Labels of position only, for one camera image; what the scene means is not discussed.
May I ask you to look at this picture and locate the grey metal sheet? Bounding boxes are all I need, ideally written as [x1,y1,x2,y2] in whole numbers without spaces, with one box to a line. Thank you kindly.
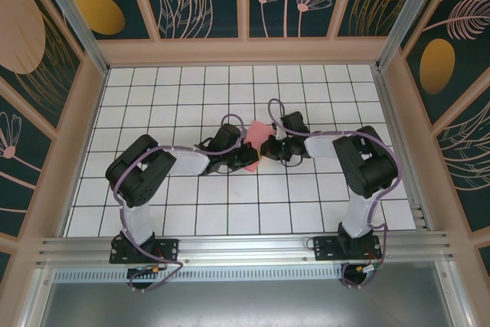
[38,261,460,327]

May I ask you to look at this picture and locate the wall panel peach circle gold lines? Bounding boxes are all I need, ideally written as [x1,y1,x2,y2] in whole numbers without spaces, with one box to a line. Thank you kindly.
[0,0,84,132]

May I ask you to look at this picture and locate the wall panel single flower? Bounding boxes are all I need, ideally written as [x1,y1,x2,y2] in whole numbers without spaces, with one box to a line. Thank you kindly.
[0,80,54,239]

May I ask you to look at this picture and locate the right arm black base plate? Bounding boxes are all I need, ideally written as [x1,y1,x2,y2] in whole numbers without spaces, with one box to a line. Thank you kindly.
[312,235,383,263]

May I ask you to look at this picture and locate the pink paper sheet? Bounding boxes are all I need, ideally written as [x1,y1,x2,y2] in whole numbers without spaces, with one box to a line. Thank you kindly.
[239,119,276,174]

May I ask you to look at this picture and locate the clear plastic corner strip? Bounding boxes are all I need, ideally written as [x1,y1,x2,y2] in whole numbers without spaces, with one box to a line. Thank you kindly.
[30,0,110,75]

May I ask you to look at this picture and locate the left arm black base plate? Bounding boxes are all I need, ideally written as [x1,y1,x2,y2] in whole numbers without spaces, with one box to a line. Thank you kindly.
[109,237,180,265]

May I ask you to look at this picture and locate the aluminium side rail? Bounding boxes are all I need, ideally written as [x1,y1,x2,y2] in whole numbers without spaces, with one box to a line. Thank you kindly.
[373,66,436,232]

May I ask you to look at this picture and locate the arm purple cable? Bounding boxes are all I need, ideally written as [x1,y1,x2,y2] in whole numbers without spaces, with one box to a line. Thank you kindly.
[112,113,247,294]
[266,97,401,290]

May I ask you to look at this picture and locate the slotted grey cable duct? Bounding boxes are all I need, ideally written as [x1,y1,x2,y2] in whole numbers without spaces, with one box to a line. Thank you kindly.
[53,268,345,283]

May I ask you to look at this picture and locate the wall panel with orange ellipse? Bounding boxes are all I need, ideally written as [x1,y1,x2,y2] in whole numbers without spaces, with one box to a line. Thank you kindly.
[57,0,158,41]

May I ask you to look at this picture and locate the long aluminium mounting rail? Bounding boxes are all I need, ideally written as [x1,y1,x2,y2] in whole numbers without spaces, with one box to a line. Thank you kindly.
[36,231,459,269]

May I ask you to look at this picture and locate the aluminium corner post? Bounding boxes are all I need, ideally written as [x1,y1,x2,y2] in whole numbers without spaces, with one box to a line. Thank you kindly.
[377,0,447,71]

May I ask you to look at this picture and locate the wall panel orange ellipse feather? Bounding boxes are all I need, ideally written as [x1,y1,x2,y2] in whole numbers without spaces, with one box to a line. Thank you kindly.
[401,0,490,126]

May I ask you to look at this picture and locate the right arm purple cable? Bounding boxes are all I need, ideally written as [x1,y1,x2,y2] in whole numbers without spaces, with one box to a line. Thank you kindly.
[266,97,401,290]

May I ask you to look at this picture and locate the wall panel with pink leaves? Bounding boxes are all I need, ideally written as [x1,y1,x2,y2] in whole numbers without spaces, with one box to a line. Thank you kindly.
[432,100,490,233]

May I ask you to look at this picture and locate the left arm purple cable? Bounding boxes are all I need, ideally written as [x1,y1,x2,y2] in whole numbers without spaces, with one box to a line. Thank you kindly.
[112,113,247,294]

